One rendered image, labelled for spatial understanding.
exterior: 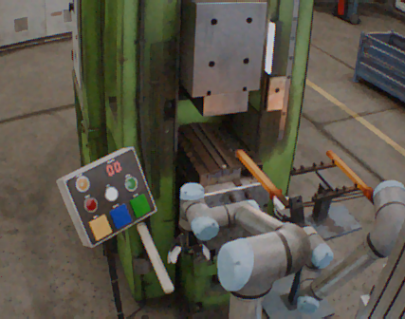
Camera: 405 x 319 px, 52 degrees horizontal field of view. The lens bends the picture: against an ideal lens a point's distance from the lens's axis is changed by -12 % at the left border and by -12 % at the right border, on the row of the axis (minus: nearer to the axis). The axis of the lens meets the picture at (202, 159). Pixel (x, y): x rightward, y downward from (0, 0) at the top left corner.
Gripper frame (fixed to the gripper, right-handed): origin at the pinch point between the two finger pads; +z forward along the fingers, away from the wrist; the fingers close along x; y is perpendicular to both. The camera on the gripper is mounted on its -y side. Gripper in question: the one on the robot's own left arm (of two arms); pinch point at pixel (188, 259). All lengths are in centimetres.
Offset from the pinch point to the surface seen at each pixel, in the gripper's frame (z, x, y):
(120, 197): -12.8, -22.7, -24.1
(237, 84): -47, 27, -49
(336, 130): 93, 194, -237
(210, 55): -61, 15, -46
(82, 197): -19.0, -37.2, -18.3
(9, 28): 56, -187, -538
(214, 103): -39, 18, -47
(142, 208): -6.5, -14.3, -24.5
